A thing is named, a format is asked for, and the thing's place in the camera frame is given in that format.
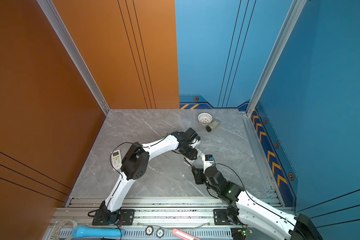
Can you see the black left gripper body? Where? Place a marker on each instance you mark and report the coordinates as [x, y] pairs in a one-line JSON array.
[[190, 152]]

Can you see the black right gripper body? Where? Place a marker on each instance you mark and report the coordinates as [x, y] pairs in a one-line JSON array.
[[202, 178]]

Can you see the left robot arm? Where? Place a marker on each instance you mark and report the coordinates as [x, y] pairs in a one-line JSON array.
[[134, 165]]

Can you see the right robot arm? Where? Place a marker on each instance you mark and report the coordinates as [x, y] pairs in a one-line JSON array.
[[245, 209]]

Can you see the glass jar with black lid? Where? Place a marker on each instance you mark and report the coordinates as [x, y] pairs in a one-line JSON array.
[[213, 126]]

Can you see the patterned white ceramic bowl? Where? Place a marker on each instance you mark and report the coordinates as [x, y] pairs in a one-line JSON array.
[[205, 118]]

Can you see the small green circuit board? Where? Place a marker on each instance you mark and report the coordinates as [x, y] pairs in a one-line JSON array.
[[240, 233]]

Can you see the clear tape roll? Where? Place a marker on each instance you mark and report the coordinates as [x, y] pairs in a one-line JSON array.
[[64, 230]]

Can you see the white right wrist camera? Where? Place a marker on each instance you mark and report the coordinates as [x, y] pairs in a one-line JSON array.
[[208, 161]]

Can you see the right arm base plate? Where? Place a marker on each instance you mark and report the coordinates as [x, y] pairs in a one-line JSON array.
[[225, 217]]

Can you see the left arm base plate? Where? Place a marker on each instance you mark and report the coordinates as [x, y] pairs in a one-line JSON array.
[[122, 217]]

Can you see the blue plastic handle tool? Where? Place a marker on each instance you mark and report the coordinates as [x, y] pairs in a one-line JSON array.
[[84, 232]]

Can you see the aluminium corner post right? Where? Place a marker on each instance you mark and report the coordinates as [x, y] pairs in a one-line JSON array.
[[283, 37]]

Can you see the aluminium corner post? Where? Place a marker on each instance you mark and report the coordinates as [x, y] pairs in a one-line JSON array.
[[283, 37], [63, 34]]

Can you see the aluminium corner post left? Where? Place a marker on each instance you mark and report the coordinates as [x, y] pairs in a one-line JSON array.
[[63, 34]]

